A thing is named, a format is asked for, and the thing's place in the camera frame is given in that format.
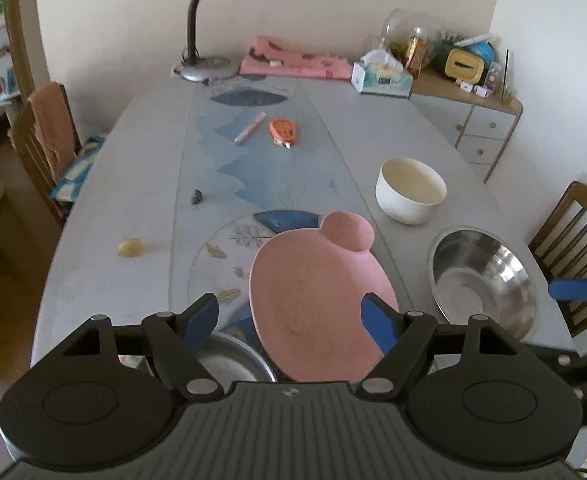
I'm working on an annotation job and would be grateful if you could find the orange tape dispenser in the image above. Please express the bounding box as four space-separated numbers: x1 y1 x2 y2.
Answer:
269 118 297 150

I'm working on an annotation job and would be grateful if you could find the pink folded cloth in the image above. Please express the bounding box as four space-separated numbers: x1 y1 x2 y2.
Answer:
239 36 352 81

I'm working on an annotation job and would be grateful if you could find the pink pen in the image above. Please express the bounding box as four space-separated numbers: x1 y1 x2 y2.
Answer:
234 112 266 145

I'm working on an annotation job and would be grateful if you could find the striped blue bag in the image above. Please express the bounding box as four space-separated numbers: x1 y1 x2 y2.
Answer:
50 136 107 203

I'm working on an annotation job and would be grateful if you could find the tissue box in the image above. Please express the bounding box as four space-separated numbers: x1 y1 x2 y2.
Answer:
351 49 413 99

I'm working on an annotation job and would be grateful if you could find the large stainless steel bowl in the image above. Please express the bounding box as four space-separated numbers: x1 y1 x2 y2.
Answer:
428 226 537 339

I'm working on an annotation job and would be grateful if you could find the pink bear-shaped plate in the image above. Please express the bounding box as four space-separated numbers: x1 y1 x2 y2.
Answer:
249 211 399 384

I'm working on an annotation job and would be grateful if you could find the clear glass jar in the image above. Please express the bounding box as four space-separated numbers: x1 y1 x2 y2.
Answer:
381 8 442 79

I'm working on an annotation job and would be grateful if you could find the wooden chair with towel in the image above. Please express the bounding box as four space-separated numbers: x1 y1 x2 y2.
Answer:
12 81 81 228

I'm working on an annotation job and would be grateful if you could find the wooden slatted chair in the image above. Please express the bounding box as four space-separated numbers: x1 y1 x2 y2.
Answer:
527 180 587 338

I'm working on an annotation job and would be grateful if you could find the blue patterned table runner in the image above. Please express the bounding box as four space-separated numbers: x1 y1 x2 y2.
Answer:
170 78 374 326

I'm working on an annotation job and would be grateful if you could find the small dark clip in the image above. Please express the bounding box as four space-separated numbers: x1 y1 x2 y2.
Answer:
190 190 204 205

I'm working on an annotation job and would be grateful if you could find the small steel pink bowl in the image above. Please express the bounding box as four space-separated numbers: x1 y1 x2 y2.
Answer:
197 333 277 391

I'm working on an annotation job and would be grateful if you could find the cream white bowl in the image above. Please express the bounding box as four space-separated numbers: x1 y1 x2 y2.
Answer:
375 157 447 226

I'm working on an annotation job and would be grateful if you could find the yellowish tape roll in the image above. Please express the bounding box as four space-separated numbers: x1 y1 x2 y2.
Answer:
117 237 145 259

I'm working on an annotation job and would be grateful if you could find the white drawer cabinet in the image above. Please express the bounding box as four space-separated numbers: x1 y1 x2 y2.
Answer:
409 70 523 183

